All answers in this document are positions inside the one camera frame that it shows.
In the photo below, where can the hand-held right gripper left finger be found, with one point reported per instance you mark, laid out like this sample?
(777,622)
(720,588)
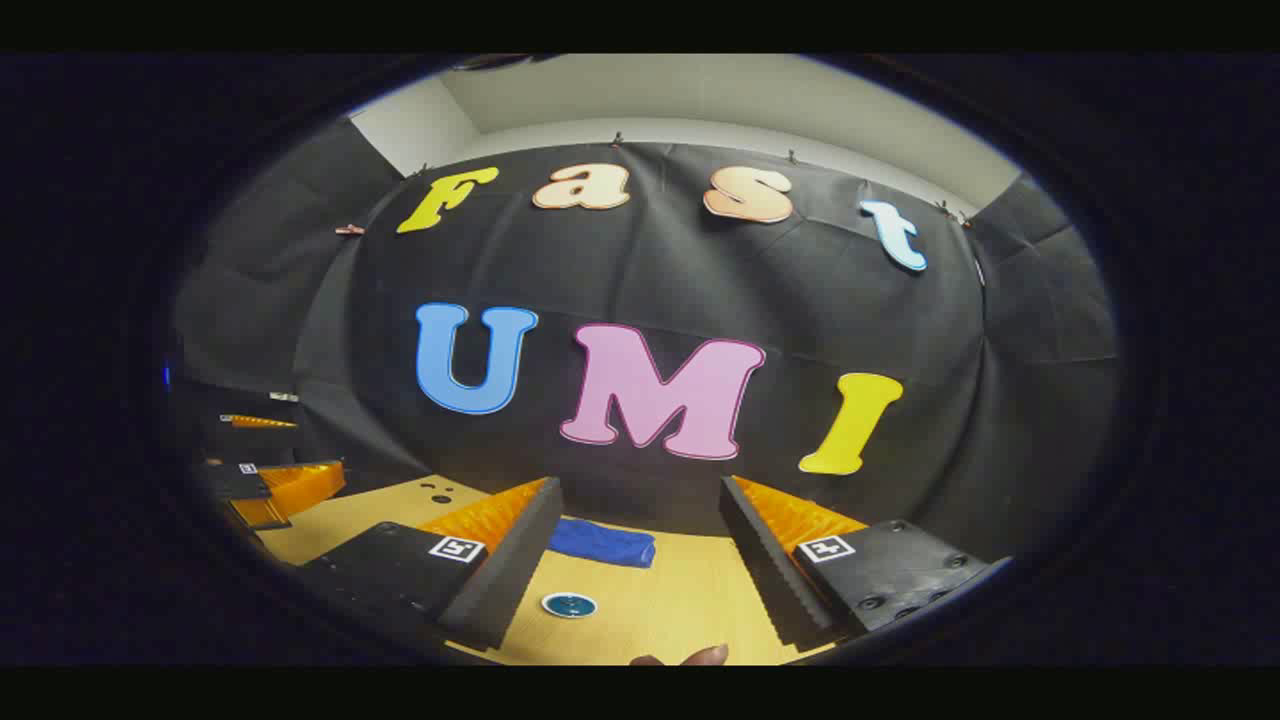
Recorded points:
(500,575)

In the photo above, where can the white-lined teacup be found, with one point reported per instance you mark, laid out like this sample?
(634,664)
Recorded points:
(570,617)

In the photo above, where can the black backdrop cloth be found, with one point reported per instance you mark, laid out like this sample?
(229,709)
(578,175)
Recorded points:
(640,270)

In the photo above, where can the blue towel cloth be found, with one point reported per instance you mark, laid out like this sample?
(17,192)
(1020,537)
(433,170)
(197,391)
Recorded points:
(600,542)

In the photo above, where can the teal teacup lid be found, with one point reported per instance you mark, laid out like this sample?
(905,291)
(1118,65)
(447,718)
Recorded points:
(569,605)

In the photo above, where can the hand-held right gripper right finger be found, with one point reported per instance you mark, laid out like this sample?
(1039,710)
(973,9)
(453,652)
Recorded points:
(775,570)

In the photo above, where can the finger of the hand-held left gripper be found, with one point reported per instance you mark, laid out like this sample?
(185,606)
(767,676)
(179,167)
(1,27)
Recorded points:
(235,482)
(260,422)

